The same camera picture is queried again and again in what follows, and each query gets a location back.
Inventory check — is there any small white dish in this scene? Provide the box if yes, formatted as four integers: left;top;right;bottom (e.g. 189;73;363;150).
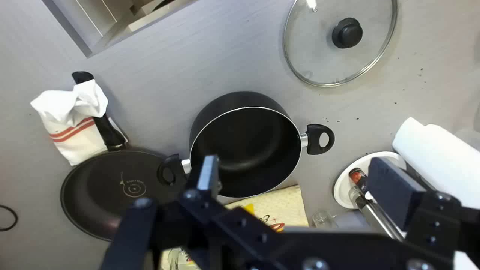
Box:
331;150;408;211

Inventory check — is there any white paper towel roll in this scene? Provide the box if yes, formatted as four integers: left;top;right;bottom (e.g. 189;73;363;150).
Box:
390;115;480;211

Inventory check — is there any yellow cutting board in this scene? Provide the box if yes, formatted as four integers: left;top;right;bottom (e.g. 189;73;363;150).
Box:
160;184;310;270

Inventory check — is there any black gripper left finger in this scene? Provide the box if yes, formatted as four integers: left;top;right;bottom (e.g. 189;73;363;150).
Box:
99;154;282;270

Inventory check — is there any black cooking pot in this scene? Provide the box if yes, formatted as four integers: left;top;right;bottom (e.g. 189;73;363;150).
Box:
157;90;336;198

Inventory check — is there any black frying pan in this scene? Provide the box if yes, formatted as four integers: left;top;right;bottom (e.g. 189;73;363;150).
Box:
58;70;175;241

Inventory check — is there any white towel with red stripes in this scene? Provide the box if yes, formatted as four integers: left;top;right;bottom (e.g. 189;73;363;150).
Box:
28;81;124;168

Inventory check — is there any white shelf unit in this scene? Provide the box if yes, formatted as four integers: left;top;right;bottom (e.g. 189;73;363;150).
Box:
42;0;198;58

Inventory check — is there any black cable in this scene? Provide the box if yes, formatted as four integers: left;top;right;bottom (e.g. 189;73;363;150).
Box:
0;202;19;232

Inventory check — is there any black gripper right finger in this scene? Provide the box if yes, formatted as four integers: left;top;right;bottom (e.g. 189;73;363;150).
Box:
367;156;480;253

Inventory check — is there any glass lid with black knob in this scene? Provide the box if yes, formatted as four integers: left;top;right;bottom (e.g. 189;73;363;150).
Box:
282;0;400;88

